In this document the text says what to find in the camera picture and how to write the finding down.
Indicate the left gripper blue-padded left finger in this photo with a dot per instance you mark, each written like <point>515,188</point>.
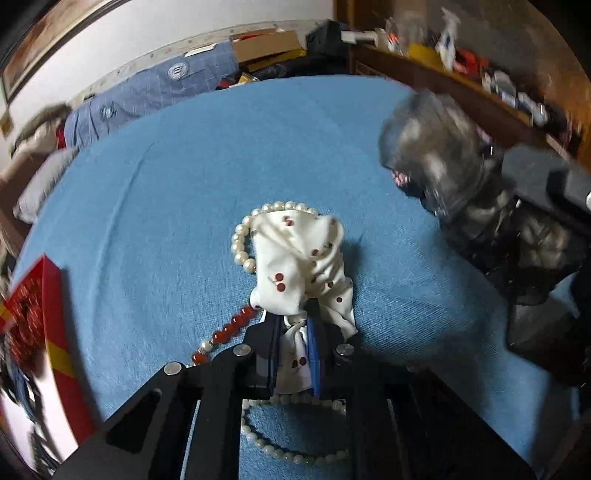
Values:
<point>264,361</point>

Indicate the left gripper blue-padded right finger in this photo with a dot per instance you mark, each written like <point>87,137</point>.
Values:
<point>330,358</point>

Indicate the white cherry print scrunchie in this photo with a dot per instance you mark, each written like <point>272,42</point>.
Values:
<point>298,258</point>

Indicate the blue bed cover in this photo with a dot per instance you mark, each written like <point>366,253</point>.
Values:
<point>166,227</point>

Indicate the red gift box tray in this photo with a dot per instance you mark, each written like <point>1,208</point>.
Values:
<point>47,407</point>

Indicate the grey pillow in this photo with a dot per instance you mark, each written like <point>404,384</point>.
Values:
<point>42,184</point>

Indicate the blue checked folded blanket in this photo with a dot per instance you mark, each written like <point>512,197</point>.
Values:
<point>148,91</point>

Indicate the wooden side shelf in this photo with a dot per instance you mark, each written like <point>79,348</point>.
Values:
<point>565,95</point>

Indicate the cardboard box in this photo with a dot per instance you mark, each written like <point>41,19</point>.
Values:
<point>259,45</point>

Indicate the white spray bottle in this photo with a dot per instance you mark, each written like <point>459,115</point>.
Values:
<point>446,47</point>

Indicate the brown armchair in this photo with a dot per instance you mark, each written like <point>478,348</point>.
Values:
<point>14,180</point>

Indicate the framed horse painting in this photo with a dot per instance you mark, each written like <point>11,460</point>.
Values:
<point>40,34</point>

